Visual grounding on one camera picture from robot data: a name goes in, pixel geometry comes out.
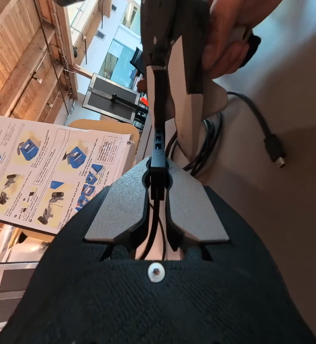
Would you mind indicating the black framed panel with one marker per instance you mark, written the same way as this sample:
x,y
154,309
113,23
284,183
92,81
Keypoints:
x,y
10,279
101,106

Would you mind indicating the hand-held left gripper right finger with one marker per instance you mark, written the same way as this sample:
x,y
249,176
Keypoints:
x,y
195,209

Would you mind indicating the white board ledge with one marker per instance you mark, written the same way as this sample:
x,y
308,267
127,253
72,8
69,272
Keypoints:
x,y
133,158

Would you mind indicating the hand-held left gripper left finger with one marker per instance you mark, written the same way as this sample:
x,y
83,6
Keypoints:
x,y
120,207

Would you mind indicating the instruction sheet on wooden stand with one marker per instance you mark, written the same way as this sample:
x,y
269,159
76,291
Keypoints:
x,y
107,125

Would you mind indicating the black USB hub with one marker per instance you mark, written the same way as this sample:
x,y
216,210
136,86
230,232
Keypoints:
x,y
158,156

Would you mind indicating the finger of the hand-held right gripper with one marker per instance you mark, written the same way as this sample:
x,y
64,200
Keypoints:
x,y
187,121
150,88

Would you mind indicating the person's right hand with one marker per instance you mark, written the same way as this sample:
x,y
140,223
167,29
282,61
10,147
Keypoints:
x,y
219,53

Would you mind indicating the printed instruction sheet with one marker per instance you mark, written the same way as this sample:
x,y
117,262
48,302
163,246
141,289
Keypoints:
x,y
39,161

